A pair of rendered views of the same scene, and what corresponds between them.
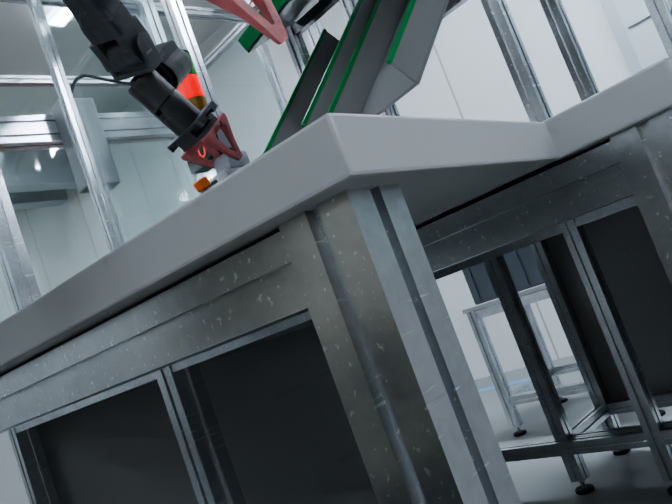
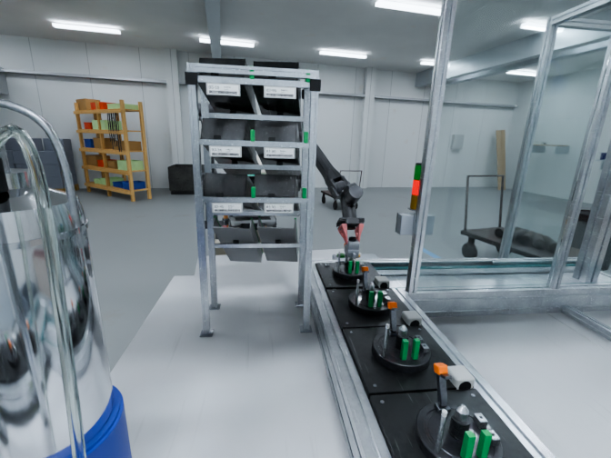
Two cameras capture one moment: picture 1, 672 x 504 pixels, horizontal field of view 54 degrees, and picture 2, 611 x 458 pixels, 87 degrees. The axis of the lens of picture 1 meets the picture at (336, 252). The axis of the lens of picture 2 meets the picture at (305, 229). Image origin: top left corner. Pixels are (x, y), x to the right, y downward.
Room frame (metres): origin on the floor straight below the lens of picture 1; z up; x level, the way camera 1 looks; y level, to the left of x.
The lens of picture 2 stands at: (1.70, -0.93, 1.48)
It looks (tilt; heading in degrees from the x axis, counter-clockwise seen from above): 16 degrees down; 128
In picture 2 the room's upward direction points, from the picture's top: 2 degrees clockwise
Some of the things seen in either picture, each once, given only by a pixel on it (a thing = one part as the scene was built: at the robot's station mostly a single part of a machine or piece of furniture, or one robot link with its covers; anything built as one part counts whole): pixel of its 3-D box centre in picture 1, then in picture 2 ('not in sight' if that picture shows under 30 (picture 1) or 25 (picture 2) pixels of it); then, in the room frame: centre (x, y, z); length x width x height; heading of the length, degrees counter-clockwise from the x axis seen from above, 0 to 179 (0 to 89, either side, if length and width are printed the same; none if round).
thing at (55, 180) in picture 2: not in sight; (36, 165); (-8.34, 1.19, 0.65); 1.32 x 0.88 x 1.31; 52
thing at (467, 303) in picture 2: not in sight; (421, 287); (1.34, 0.31, 0.91); 0.84 x 0.28 x 0.10; 46
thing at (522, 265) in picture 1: (542, 254); not in sight; (3.01, -0.88, 0.73); 0.62 x 0.42 x 0.23; 46
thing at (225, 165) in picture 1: (236, 169); (352, 246); (1.12, 0.11, 1.08); 0.08 x 0.04 x 0.07; 136
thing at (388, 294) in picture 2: not in sight; (371, 293); (1.30, -0.06, 1.01); 0.24 x 0.24 x 0.13; 46
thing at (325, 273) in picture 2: not in sight; (349, 275); (1.12, 0.12, 0.96); 0.24 x 0.24 x 0.02; 46
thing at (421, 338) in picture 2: not in sight; (402, 339); (1.47, -0.23, 1.01); 0.24 x 0.24 x 0.13; 46
